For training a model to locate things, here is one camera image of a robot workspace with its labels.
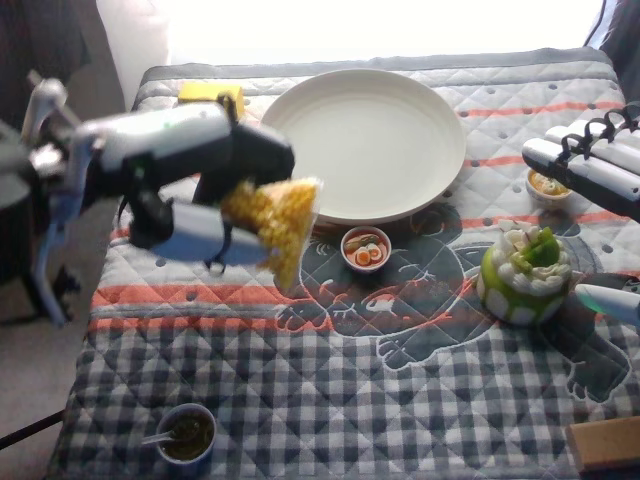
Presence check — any toy green soup bowl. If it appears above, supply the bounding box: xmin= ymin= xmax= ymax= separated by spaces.
xmin=154 ymin=402 xmax=217 ymax=465

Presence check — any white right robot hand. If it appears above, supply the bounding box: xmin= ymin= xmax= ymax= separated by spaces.
xmin=521 ymin=102 xmax=640 ymax=325

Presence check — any bag of yellow corn kernels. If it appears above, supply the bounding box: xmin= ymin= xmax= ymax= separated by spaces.
xmin=219 ymin=177 xmax=324 ymax=291

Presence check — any yellow block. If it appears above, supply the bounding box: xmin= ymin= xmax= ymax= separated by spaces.
xmin=178 ymin=82 xmax=246 ymax=119

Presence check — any toy ramen bowl with egg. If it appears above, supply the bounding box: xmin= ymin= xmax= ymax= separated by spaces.
xmin=340 ymin=225 xmax=392 ymax=273

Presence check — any grey quilt with printed bear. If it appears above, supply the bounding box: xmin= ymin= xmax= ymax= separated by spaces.
xmin=47 ymin=47 xmax=640 ymax=480

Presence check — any green toy cake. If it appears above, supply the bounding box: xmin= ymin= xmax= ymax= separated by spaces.
xmin=474 ymin=218 xmax=574 ymax=327

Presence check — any black cable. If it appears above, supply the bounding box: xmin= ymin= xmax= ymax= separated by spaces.
xmin=0 ymin=412 xmax=64 ymax=450

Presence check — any wooden block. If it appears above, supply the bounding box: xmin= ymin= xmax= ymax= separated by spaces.
xmin=565 ymin=415 xmax=640 ymax=474

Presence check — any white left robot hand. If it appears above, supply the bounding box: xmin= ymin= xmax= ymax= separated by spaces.
xmin=73 ymin=92 xmax=297 ymax=267

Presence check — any round cream plate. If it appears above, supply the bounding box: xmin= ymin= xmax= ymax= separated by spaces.
xmin=259 ymin=68 xmax=467 ymax=225

